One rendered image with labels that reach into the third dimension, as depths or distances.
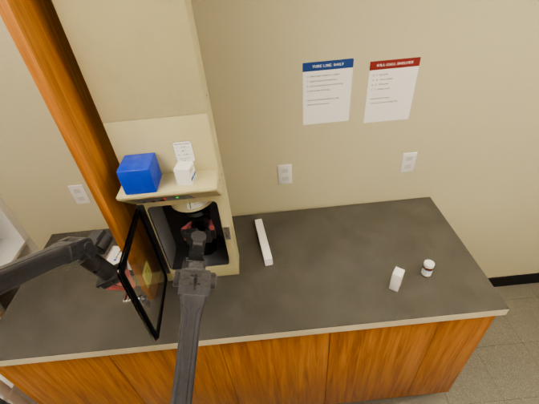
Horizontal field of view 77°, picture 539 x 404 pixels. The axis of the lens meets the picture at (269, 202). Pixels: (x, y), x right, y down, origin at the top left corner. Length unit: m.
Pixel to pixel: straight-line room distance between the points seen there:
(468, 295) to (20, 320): 1.84
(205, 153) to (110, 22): 0.44
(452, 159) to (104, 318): 1.79
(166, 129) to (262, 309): 0.79
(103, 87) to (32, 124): 0.74
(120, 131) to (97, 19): 0.31
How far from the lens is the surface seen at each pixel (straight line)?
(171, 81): 1.06
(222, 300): 1.49
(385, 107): 1.66
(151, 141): 1.16
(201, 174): 1.16
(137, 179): 1.11
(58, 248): 1.10
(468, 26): 1.69
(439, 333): 1.70
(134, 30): 1.04
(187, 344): 0.86
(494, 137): 2.02
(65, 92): 1.13
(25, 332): 1.76
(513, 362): 2.69
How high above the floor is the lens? 2.14
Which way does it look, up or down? 39 degrees down
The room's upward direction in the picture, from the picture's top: 5 degrees counter-clockwise
